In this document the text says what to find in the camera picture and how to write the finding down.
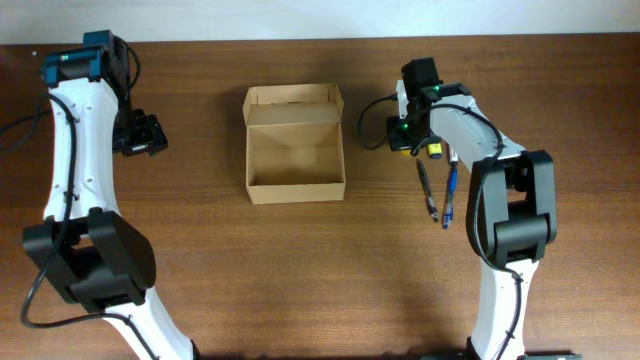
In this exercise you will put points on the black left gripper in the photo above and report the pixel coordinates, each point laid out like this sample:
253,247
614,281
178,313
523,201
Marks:
145,142

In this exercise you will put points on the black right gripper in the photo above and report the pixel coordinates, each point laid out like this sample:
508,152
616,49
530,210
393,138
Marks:
400,141

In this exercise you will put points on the yellow highlighter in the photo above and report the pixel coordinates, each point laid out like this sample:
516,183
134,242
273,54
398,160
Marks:
435,150

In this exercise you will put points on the black capped whiteboard marker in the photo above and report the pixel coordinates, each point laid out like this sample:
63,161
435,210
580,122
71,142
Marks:
452,156

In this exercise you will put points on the black ballpoint pen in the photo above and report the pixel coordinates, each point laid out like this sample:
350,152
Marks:
430,201

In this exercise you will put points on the blue ballpoint pen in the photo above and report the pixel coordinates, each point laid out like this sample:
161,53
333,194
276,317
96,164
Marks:
450,196

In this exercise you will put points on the brown cardboard box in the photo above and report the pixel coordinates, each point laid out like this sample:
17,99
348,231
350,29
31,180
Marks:
294,143

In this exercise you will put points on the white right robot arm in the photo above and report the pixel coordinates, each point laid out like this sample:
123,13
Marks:
511,211

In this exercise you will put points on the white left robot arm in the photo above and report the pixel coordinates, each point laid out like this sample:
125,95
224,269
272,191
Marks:
93,264

